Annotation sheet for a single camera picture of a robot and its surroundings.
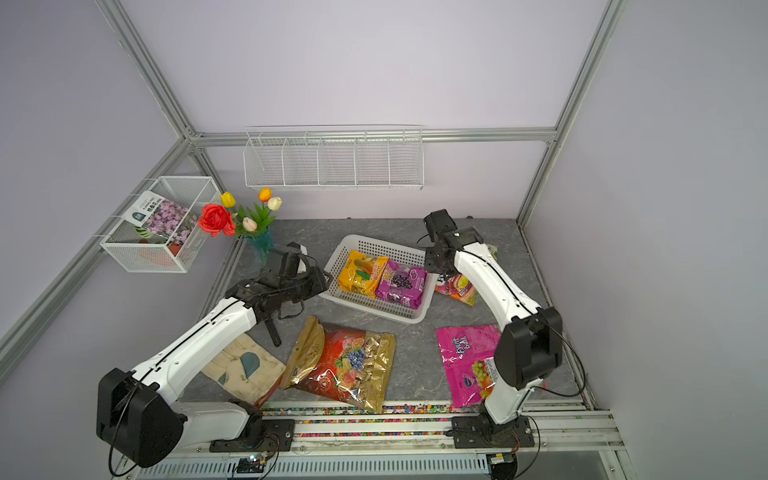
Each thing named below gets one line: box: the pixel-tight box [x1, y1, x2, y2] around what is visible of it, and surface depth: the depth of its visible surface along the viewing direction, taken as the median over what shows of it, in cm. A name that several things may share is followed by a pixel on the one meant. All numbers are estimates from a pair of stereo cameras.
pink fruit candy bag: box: [436, 324, 502, 408], surface depth 85 cm
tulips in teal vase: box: [220, 187, 283, 268], surface depth 90 cm
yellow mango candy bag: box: [337, 250, 390, 299], surface depth 98 cm
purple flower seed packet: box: [122, 190, 199, 245], surface depth 75 cm
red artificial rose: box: [198, 203, 237, 238], surface depth 72 cm
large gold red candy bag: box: [280, 316, 397, 414], surface depth 84 cm
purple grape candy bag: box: [376, 259, 427, 309], surface depth 96 cm
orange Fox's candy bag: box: [434, 274, 477, 307], surface depth 101 cm
